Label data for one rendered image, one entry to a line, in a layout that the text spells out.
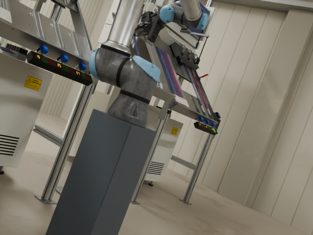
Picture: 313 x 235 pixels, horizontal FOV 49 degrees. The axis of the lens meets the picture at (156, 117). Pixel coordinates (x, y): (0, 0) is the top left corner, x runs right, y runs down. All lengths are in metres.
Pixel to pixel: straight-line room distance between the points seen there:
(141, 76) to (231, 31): 3.50
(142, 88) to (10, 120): 0.92
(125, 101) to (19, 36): 0.54
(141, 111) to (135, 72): 0.14
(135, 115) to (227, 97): 3.24
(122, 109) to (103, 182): 0.26
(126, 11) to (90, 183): 0.62
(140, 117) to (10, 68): 0.86
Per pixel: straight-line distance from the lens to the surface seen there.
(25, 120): 1.96
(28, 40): 1.52
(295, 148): 4.12
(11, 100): 1.89
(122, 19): 1.29
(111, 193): 1.19
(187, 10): 1.51
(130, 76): 1.21
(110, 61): 1.26
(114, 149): 1.16
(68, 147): 1.79
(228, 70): 4.46
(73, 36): 1.78
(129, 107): 1.19
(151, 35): 1.79
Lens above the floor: 0.61
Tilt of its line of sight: 1 degrees down
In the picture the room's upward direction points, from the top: 21 degrees clockwise
